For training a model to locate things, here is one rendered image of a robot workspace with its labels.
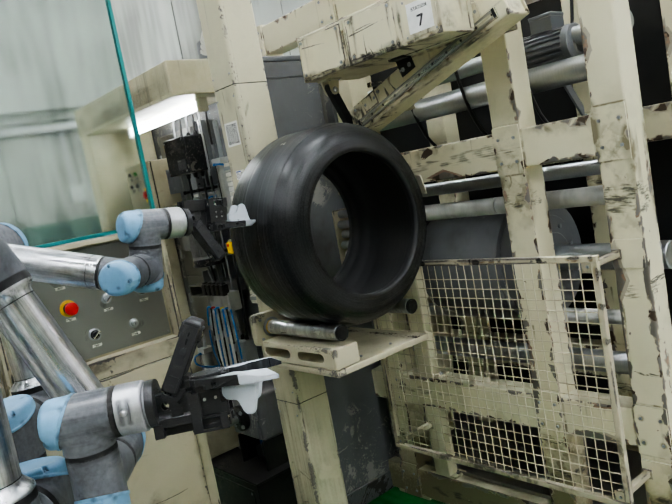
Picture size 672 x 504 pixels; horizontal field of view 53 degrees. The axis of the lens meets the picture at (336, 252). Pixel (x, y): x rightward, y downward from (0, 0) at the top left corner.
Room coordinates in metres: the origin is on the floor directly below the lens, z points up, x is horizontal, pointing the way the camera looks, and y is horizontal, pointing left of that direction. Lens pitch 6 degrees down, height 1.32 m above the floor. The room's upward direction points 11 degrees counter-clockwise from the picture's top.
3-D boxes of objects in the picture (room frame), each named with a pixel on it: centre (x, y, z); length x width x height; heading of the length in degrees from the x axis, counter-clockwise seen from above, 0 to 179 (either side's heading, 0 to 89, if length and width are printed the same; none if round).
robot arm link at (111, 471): (0.99, 0.41, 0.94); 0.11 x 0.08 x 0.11; 4
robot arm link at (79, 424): (0.97, 0.41, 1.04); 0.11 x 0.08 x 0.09; 94
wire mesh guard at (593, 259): (2.07, -0.38, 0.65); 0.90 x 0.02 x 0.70; 39
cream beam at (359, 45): (2.13, -0.28, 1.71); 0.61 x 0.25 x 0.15; 39
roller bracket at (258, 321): (2.18, 0.14, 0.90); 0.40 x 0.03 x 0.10; 129
